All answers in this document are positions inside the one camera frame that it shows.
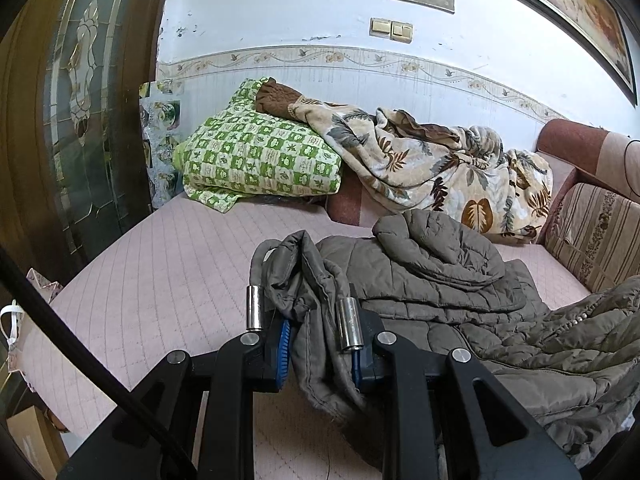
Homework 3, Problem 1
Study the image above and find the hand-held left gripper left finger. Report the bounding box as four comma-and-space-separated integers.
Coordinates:
57, 285, 293, 480

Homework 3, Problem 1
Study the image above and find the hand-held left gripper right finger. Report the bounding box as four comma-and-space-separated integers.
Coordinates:
336, 297, 583, 480

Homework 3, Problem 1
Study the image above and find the grey-brown hooded puffer jacket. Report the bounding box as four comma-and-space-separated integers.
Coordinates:
249, 209, 640, 467

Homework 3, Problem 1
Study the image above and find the pink quilted bed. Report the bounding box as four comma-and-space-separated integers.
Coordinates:
20, 194, 594, 480

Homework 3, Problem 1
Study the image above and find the reddish bolster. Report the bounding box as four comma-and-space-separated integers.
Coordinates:
327, 180, 382, 227

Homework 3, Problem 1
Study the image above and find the green checked pillow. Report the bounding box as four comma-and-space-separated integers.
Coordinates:
172, 77, 344, 214

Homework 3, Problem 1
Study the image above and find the leaf print blanket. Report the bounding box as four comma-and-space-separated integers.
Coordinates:
287, 97, 554, 242

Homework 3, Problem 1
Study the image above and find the floral patterned plastic sheet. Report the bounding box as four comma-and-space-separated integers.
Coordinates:
139, 79, 186, 210

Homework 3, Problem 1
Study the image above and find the pink patterned paper bag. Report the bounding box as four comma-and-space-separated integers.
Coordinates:
27, 267, 64, 304

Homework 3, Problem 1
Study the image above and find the brown cloth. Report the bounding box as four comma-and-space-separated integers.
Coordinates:
254, 77, 307, 119

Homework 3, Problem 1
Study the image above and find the cardboard box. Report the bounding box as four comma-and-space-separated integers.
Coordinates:
7, 405, 69, 475

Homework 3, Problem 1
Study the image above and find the striped floral cushion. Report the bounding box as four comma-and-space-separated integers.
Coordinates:
542, 182, 640, 294

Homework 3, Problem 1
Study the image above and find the white plastic bag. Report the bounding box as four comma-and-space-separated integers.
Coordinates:
0, 300, 27, 362

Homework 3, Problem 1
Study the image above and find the reddish upholstered headboard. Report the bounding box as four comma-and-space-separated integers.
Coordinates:
532, 119, 640, 197

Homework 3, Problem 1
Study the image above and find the wooden door with stained glass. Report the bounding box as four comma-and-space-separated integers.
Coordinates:
0, 0, 175, 282

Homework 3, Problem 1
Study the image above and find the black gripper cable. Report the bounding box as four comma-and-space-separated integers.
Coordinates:
0, 246, 200, 480

